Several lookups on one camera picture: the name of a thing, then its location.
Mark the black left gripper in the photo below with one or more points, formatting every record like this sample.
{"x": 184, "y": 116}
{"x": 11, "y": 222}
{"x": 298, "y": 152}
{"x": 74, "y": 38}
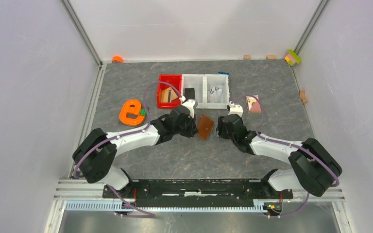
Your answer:
{"x": 193, "y": 129}

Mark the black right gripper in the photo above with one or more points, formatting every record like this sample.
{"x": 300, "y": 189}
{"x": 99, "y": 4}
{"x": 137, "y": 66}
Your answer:
{"x": 220, "y": 126}

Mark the brown leather card holder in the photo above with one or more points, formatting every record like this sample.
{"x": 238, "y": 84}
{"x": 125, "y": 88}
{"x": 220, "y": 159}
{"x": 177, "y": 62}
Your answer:
{"x": 205, "y": 126}

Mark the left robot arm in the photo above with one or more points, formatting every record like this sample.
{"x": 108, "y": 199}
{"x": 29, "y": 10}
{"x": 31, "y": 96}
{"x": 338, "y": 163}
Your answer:
{"x": 95, "y": 155}

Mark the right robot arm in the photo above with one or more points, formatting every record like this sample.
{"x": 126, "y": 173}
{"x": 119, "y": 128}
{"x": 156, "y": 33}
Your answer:
{"x": 313, "y": 169}

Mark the cards in red bin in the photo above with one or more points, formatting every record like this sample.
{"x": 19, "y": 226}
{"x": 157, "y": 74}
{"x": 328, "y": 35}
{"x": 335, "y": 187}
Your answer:
{"x": 168, "y": 95}

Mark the playing card box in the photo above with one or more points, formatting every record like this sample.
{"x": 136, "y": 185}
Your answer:
{"x": 253, "y": 105}

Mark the black card in bin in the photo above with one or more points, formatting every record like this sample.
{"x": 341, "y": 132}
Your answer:
{"x": 189, "y": 93}

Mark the cards in white bin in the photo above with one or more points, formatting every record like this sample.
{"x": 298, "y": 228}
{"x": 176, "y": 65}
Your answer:
{"x": 214, "y": 94}

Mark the green toy block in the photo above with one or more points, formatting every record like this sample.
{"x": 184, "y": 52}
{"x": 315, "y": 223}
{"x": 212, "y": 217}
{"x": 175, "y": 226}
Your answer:
{"x": 142, "y": 112}

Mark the white plastic bin right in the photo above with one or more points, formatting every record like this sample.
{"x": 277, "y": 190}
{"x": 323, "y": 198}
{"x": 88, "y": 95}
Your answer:
{"x": 217, "y": 80}

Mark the white plastic bin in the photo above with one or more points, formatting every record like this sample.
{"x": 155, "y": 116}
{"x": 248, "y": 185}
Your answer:
{"x": 217, "y": 80}
{"x": 192, "y": 87}

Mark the red plastic bin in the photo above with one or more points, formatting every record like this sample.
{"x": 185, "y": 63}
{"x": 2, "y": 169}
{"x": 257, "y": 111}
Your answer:
{"x": 173, "y": 81}

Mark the white plastic bin left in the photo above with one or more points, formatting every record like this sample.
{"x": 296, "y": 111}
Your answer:
{"x": 192, "y": 87}

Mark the orange tape dispenser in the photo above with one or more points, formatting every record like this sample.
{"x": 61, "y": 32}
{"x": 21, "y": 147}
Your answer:
{"x": 130, "y": 114}

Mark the wooden block left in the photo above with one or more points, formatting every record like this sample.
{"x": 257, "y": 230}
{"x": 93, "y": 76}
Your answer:
{"x": 246, "y": 57}

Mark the wooden arch block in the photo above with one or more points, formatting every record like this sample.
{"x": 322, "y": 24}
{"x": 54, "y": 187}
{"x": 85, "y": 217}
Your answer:
{"x": 303, "y": 98}

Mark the colourful toy block stack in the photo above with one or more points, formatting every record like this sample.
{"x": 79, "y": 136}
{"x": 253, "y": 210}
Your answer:
{"x": 292, "y": 58}

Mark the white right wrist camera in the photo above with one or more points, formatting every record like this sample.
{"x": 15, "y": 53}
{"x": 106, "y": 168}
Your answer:
{"x": 235, "y": 109}

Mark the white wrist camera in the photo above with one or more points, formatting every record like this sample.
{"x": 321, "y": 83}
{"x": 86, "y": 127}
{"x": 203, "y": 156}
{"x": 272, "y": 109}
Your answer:
{"x": 235, "y": 109}
{"x": 190, "y": 104}

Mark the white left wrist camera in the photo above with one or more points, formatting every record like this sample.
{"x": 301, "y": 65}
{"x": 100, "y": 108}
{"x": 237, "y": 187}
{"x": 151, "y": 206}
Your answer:
{"x": 190, "y": 104}

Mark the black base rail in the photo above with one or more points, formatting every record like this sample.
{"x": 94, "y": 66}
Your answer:
{"x": 200, "y": 192}

